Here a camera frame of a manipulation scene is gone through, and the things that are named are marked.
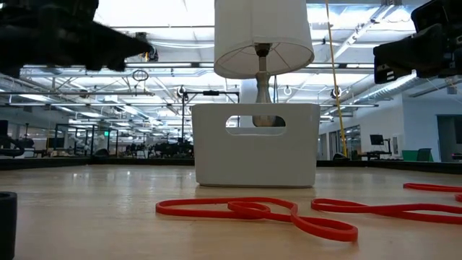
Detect dark background equipment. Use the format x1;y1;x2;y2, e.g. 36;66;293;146
0;120;26;158

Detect red rubber band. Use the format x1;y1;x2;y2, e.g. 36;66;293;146
403;182;462;203
310;197;462;225
154;196;359;243

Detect green seat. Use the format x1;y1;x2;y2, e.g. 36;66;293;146
401;147;434;163

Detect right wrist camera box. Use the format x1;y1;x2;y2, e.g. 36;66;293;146
410;0;462;35

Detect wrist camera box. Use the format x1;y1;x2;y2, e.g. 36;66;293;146
410;0;462;35
38;0;100;23

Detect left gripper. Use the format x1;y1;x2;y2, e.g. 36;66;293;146
0;16;155;79

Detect dark distant robot arms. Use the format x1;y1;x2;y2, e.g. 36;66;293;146
122;140;194;159

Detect wide black rubber band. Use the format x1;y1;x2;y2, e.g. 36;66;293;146
0;191;18;260

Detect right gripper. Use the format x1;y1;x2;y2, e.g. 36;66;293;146
373;24;448;85

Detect yellow hanging cord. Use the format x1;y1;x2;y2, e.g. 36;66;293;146
323;0;349;158

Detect white plastic handled bin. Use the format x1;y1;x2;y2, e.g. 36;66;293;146
191;103;321;189

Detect tall black stand frame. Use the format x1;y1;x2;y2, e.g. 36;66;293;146
181;90;241;142

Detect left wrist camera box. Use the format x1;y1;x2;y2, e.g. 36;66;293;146
38;0;100;23

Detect white shade table lamp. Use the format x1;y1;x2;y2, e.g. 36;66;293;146
213;0;315;128

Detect distant black robot workstation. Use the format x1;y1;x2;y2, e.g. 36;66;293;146
53;123;120;157

